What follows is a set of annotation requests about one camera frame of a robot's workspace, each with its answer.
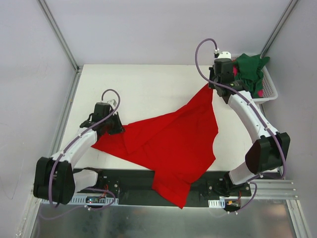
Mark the green t-shirt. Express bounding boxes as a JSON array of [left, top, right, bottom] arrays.
[[234, 54, 270, 98]]

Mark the white plastic basket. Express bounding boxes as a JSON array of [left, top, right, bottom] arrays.
[[232, 58, 278, 104]]

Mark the right white cable duct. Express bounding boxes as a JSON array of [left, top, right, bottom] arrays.
[[208, 199, 225, 209]]

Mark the left white cable duct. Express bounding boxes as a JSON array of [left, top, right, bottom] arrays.
[[69, 195, 119, 206]]

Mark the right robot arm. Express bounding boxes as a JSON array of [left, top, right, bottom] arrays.
[[209, 57, 290, 197]]

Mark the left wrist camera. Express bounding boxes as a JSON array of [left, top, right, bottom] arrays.
[[107, 99, 117, 109]]

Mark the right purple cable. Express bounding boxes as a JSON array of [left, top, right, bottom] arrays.
[[195, 38, 288, 215]]

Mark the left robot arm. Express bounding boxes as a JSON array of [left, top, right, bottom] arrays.
[[33, 100, 124, 205]]

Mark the right aluminium frame post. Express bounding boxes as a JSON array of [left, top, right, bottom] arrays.
[[260, 0, 300, 58]]

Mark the red t-shirt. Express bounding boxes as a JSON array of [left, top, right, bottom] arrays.
[[92, 85, 218, 208]]

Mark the left aluminium frame post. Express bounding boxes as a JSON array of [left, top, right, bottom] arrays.
[[37, 0, 81, 72]]

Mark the white cable duct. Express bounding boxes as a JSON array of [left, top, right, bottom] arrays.
[[69, 195, 119, 206], [208, 199, 225, 209]]

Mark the pink garment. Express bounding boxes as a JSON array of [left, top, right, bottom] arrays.
[[233, 61, 240, 78]]

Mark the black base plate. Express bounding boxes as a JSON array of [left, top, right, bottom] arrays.
[[76, 168, 257, 206]]

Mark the aluminium frame post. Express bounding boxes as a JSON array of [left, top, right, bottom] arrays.
[[37, 0, 81, 72], [260, 0, 300, 58]]

